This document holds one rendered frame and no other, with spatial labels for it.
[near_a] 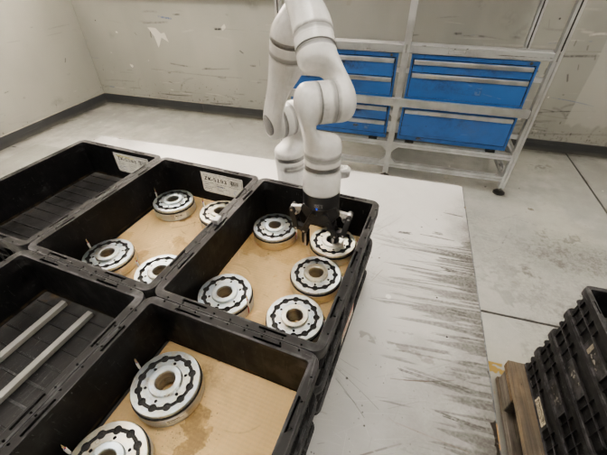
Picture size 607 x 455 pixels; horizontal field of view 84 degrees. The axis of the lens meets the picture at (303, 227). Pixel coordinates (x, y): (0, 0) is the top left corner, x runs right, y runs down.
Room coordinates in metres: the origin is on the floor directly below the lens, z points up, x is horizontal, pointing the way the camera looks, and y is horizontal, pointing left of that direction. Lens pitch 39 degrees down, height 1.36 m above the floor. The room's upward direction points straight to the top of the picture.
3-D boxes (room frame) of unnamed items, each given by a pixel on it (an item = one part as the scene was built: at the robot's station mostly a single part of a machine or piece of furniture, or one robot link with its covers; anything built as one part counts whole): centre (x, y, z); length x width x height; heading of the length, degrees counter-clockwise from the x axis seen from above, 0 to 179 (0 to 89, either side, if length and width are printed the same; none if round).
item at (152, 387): (0.25, 0.21, 0.86); 0.05 x 0.05 x 0.01
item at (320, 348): (0.49, 0.04, 0.92); 0.40 x 0.30 x 0.02; 158
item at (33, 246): (0.60, 0.32, 0.92); 0.40 x 0.30 x 0.02; 158
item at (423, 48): (2.34, -0.65, 0.91); 1.70 x 0.10 x 0.05; 74
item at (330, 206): (0.57, -0.04, 0.95); 0.08 x 0.08 x 0.09
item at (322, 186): (0.59, -0.04, 1.03); 0.11 x 0.09 x 0.06; 163
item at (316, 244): (0.57, -0.07, 0.86); 0.10 x 0.10 x 0.01
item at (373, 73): (2.42, -0.25, 0.60); 0.72 x 0.03 x 0.56; 74
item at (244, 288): (0.42, 0.15, 0.86); 0.10 x 0.10 x 0.01
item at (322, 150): (0.57, -0.03, 1.12); 0.09 x 0.07 x 0.15; 104
